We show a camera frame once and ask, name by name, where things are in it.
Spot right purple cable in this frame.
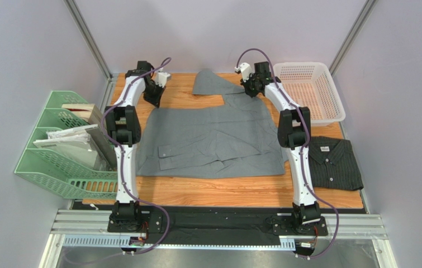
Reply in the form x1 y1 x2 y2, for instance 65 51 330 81
236 48 341 260

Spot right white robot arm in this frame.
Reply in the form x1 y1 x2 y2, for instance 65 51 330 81
235 61 321 225

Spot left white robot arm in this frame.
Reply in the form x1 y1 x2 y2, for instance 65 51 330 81
105 61 170 228

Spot dark striped folded shirt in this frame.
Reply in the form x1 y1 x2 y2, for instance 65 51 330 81
309 136 364 191

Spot purple cable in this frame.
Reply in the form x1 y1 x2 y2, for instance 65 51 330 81
100 56 172 256
236 48 341 260

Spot aluminium front frame rail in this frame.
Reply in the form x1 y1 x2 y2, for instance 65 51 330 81
40 207 397 267

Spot papers in file rack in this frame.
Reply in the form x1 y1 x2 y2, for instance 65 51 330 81
33 124 117 171

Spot grey long sleeve shirt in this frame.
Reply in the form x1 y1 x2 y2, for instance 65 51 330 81
136 70 287 179

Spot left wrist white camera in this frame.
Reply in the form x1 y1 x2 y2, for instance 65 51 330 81
154 68 172 88

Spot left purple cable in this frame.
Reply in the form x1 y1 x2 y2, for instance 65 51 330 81
100 56 172 256

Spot green plastic file rack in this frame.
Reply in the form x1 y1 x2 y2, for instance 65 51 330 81
14 90 118 199

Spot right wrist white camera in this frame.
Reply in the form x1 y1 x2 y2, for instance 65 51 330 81
234 63 253 82

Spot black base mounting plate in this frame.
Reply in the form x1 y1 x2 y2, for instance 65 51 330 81
107 205 329 246

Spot white plastic basket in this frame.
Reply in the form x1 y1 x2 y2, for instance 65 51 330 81
273 61 346 127

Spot wrist white camera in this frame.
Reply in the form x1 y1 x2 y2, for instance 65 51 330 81
234 63 253 82
154 68 172 88

